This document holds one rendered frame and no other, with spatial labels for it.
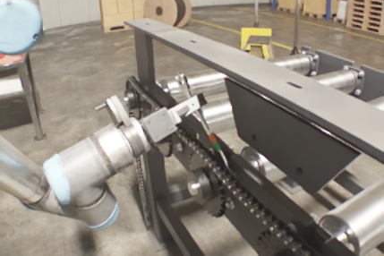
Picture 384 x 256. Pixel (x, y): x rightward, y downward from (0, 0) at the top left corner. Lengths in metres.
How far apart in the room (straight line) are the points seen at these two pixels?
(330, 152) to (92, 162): 0.40
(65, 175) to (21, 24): 0.26
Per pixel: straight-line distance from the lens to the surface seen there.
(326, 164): 0.47
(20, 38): 0.50
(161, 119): 0.56
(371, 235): 0.63
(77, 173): 0.55
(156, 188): 1.43
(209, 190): 0.69
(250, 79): 0.45
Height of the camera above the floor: 1.32
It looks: 26 degrees down
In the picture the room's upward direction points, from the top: 2 degrees counter-clockwise
